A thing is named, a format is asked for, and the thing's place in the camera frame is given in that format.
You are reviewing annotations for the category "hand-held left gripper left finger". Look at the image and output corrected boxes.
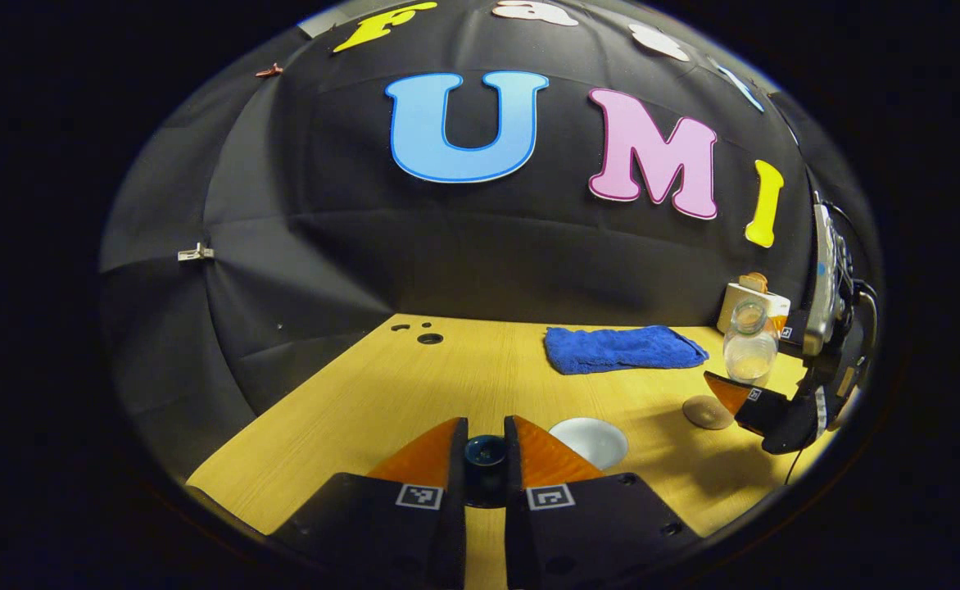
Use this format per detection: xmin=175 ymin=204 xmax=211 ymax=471
xmin=271 ymin=416 xmax=469 ymax=590

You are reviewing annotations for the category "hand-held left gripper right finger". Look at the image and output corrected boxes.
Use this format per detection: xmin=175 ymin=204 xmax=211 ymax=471
xmin=503 ymin=415 xmax=702 ymax=590

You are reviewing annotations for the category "round brown coaster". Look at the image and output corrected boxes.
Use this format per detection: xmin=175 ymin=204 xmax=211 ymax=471
xmin=682 ymin=395 xmax=736 ymax=431

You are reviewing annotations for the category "clear plastic water bottle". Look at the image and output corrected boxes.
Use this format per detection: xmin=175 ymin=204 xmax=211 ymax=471
xmin=722 ymin=300 xmax=780 ymax=387

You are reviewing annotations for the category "dark teal teacup lid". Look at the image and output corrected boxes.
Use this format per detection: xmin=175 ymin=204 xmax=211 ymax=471
xmin=464 ymin=434 xmax=508 ymax=509

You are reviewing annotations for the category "white teacup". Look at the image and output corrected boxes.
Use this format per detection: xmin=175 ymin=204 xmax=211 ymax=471
xmin=549 ymin=417 xmax=629 ymax=471

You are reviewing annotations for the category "white toaster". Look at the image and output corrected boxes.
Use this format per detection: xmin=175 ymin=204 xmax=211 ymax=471
xmin=717 ymin=281 xmax=792 ymax=335

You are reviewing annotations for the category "blue towel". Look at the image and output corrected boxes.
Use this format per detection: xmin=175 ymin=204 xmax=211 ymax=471
xmin=544 ymin=325 xmax=710 ymax=376

